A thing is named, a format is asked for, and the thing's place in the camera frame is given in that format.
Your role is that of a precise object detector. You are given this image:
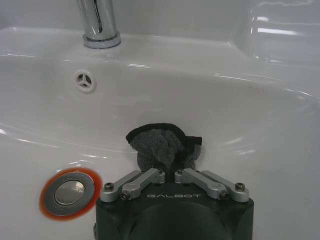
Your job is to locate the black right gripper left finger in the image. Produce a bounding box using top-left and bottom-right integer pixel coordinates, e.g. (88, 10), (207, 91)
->
(101, 167), (167, 202)

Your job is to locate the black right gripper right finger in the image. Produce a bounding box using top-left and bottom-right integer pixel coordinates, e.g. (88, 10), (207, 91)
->
(174, 167), (251, 202)

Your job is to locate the dark grey towel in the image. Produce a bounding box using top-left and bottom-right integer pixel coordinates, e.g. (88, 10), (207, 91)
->
(125, 123), (203, 174)

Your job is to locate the white ceramic washbasin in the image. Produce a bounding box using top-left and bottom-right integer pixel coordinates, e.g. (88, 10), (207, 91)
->
(0, 24), (320, 240)

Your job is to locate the chrome drain stopper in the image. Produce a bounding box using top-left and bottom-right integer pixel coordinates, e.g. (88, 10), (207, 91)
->
(39, 167), (103, 221)

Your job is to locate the white overflow hole cover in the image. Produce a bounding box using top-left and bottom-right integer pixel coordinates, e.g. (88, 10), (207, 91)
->
(73, 69), (97, 95)

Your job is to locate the chrome faucet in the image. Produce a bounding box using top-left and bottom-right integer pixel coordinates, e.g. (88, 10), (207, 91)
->
(75, 0), (122, 49)

